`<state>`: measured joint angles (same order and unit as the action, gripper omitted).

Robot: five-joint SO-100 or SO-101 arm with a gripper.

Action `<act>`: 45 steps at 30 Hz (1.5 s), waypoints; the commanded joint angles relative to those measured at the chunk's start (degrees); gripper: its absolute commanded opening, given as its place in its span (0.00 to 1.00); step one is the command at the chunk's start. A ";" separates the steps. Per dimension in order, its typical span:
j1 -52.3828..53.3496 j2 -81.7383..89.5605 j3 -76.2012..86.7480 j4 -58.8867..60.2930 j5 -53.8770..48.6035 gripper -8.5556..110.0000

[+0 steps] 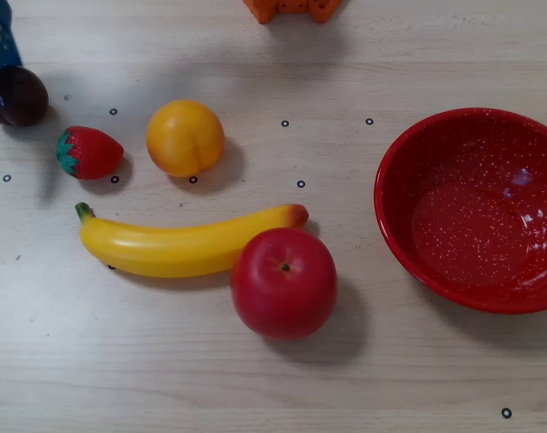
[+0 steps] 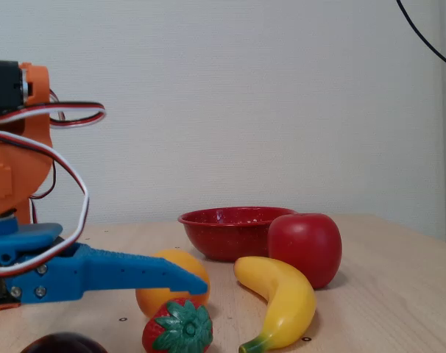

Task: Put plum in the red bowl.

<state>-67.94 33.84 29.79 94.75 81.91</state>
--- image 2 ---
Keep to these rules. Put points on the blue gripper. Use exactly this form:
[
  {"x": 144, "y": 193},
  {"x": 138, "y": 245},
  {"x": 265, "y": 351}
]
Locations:
[{"x": 66, "y": 273}]

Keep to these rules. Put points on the dark purple toy plum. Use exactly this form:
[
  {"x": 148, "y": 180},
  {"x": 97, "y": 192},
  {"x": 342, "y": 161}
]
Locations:
[{"x": 61, "y": 343}]

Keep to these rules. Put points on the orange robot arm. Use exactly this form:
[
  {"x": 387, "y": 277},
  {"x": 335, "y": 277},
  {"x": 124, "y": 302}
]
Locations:
[{"x": 17, "y": 165}]

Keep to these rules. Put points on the red speckled enamel bowl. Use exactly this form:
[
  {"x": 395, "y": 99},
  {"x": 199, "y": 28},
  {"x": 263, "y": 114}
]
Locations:
[{"x": 223, "y": 235}]

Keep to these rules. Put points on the orange toy peach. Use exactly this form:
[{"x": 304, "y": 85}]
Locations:
[{"x": 160, "y": 303}]

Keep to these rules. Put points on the red toy strawberry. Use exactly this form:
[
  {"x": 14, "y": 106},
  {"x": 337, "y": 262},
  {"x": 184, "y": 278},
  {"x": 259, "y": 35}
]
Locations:
[{"x": 182, "y": 327}]

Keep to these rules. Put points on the yellow toy banana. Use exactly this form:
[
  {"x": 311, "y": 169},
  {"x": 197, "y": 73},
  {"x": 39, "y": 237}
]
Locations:
[{"x": 282, "y": 290}]

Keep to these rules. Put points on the red toy apple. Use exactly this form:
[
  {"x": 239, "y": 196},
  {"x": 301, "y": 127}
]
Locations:
[{"x": 304, "y": 246}]

